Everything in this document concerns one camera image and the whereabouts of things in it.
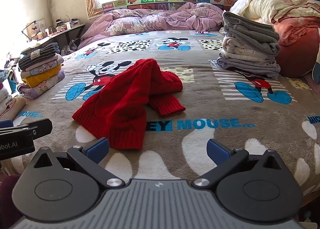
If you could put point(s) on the grey folded fleece garment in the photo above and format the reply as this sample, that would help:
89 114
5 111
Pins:
247 31

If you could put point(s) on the desk lamp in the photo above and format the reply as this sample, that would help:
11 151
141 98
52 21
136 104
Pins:
25 32

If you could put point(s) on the yellow knitted folded sweater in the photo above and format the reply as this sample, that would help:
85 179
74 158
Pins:
42 76

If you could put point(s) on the purple floral duvet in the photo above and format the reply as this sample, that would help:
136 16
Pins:
150 21

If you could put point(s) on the patterned cloth heap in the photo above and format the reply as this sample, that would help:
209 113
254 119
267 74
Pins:
70 46

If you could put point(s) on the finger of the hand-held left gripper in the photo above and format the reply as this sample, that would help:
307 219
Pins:
5 123
37 127

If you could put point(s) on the pale floral folded garment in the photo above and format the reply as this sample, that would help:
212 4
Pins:
42 69

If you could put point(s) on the cream folded garment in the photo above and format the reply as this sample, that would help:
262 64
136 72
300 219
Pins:
240 51

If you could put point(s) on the lavender floral folded garment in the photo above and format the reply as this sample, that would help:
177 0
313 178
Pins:
42 88

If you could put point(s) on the pink folded garment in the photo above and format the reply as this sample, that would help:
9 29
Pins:
56 60

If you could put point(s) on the red knitted sweater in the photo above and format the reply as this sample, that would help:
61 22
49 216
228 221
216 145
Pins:
120 99

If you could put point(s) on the cartoon printed blanket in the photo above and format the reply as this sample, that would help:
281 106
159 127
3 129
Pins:
225 109

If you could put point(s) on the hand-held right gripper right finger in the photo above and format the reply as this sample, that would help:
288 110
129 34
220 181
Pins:
217 150

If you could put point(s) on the colourful alphabet headboard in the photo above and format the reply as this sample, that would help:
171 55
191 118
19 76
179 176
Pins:
150 0

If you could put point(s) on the pile of pale folded clothes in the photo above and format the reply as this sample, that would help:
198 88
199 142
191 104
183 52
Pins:
10 104

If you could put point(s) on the desk clutter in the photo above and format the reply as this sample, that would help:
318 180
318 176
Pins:
60 25

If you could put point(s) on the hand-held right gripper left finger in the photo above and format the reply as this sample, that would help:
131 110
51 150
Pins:
97 147

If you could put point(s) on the dark desk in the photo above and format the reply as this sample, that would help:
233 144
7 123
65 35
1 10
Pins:
65 30

